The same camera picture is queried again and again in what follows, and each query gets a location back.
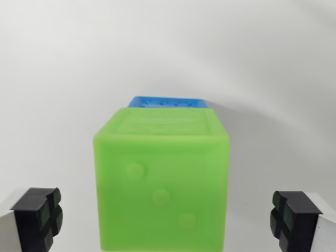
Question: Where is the black-padded silver gripper right finger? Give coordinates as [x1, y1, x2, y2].
[269, 190, 336, 252]

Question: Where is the black-padded silver gripper left finger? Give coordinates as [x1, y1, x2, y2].
[0, 186, 64, 252]

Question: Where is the green soft dice cube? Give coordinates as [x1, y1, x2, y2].
[93, 107, 231, 252]

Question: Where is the blue soft toy cube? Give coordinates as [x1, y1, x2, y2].
[127, 96, 211, 109]

